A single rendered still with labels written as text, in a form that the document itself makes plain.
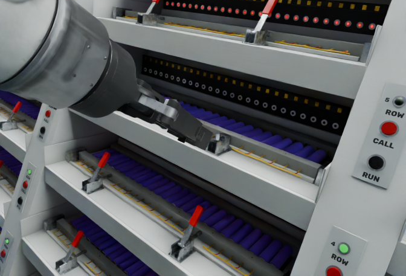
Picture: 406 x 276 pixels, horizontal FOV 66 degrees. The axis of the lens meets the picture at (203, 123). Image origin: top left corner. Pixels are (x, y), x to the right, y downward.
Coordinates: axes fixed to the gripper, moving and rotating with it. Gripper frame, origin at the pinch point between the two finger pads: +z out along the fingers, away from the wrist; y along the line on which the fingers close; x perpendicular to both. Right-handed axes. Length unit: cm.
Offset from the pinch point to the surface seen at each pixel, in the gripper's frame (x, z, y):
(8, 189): -35, 19, -65
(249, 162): -0.2, 9.7, 5.9
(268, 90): 15.4, 19.3, -0.8
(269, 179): -1.4, 7.6, 10.7
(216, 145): 0.1, 6.8, 0.9
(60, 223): -33, 20, -39
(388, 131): 9.4, 4.2, 22.7
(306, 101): 15.2, 19.5, 7.1
